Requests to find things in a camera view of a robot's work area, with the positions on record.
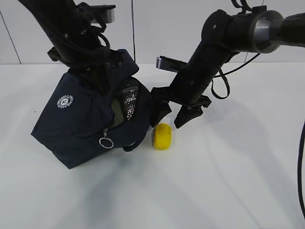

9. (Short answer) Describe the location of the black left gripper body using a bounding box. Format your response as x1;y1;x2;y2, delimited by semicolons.
48;47;123;94

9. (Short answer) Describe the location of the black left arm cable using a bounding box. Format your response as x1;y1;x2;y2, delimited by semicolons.
38;19;112;60

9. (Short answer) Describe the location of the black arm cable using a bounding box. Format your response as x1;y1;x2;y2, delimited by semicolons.
296;119;305;229
38;19;112;60

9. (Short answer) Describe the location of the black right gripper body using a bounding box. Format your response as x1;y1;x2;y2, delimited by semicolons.
151;87;212;109

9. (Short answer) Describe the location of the glass container with green lid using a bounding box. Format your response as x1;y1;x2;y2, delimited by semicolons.
111;99;124;127

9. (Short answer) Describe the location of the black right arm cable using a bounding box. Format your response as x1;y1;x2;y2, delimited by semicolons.
296;119;305;229

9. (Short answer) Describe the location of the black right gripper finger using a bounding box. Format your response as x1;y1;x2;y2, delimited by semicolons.
150;102;172;127
174;106;203;129

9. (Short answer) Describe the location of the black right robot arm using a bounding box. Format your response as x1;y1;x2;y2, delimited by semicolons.
150;6;305;128

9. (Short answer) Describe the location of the dark navy lunch bag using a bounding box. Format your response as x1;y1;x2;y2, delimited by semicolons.
31;49;153;169

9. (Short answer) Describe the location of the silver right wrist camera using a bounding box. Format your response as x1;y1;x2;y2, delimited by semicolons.
156;56;187;73

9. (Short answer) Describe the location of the yellow lemon-shaped toy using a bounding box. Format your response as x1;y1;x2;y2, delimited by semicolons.
152;123;172;150

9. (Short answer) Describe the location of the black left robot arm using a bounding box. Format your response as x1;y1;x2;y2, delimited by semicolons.
20;0;122;94

